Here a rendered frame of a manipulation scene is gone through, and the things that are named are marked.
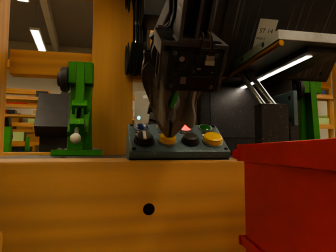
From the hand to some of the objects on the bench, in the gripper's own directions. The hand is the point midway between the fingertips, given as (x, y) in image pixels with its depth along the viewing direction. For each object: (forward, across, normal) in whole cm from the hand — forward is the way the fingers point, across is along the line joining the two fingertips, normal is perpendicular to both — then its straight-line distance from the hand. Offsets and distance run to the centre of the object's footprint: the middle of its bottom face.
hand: (169, 126), depth 42 cm
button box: (+9, +2, -1) cm, 10 cm away
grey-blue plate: (+14, +30, +12) cm, 35 cm away
